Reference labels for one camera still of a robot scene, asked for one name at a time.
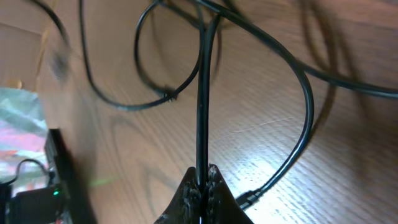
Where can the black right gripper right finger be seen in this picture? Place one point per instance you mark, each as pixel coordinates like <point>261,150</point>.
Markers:
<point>221,207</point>

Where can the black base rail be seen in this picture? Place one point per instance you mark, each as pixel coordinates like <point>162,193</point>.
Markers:
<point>70,186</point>

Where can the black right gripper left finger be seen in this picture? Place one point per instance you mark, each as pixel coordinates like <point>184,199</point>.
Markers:
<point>184,207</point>

